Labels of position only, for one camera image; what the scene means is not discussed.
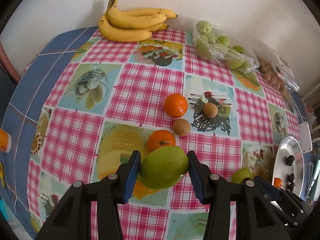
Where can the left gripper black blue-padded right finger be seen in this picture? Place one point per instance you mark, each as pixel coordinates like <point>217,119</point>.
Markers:
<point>255,216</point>

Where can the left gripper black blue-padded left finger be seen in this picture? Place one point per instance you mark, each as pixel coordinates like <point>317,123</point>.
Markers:
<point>71,218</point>

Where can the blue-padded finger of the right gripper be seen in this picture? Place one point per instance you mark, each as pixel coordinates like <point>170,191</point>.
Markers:
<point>267,189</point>

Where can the large green mango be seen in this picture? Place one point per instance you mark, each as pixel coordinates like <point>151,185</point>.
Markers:
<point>163,168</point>

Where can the orange tangerine with stem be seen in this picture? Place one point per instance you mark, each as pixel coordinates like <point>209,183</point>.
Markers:
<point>160,138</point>

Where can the clear tray of green fruits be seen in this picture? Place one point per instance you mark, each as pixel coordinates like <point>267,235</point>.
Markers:
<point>220,45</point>

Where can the orange tangerine on plate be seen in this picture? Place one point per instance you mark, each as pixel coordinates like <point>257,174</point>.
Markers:
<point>278,183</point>

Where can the small green fruit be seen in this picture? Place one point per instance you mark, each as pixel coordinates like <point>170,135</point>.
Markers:
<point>240,175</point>

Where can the black plum on plate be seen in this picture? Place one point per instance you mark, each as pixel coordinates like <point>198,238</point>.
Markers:
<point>290,160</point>

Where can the silver metal plate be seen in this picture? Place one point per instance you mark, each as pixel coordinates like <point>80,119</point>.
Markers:
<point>288,170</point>

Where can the white power strip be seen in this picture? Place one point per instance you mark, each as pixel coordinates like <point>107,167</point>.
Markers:
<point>305,137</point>

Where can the brown longan far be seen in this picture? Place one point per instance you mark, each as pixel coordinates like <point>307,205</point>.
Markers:
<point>210,110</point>

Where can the brown longan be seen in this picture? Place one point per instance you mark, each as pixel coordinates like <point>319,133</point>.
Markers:
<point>210,110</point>
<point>181,127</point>

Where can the orange plastic cup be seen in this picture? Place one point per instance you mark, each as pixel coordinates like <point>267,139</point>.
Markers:
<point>5,141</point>

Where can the brown longan near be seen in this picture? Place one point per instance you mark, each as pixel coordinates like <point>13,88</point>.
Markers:
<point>181,127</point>

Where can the checkered fruit-print tablecloth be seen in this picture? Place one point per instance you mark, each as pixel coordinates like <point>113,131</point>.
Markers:
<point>86,102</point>

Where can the clear box of longans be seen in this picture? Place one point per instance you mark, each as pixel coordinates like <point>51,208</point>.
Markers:
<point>275,70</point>

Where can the yellow banana bunch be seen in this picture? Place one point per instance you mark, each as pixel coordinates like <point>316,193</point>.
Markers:
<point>134,25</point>

